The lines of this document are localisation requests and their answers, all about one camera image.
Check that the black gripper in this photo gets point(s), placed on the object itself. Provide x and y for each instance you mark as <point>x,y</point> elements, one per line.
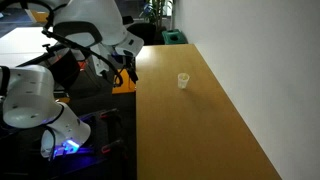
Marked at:
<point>130,66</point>

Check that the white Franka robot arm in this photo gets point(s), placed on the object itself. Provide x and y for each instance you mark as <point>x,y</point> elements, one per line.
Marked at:
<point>30,93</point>

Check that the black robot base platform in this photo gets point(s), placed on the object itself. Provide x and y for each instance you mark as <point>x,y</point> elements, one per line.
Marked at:
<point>100,163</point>

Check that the translucent plastic cup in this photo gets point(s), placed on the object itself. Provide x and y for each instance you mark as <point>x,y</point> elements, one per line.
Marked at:
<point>183,82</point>

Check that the black office chair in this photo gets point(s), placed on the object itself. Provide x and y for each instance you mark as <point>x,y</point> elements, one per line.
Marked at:
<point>143,33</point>

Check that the green bin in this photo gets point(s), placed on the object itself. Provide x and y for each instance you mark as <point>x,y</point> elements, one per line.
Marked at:
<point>174,36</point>

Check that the potted green plant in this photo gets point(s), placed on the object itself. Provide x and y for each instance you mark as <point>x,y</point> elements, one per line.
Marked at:
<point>156,11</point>

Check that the white table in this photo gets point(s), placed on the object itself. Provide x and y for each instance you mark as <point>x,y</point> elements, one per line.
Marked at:
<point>20,41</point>

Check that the black camera stand bar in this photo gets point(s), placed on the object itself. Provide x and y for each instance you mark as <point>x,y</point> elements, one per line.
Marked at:
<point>50,58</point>

